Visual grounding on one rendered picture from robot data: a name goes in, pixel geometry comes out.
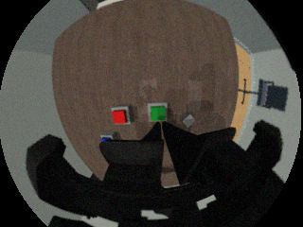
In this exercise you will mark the red button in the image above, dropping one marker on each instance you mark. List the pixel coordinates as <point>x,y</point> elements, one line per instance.
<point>122,114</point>

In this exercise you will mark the green button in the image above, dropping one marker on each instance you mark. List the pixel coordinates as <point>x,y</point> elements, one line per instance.
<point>157,111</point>

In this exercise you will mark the blue button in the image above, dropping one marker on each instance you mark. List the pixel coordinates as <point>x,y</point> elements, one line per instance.
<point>108,135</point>

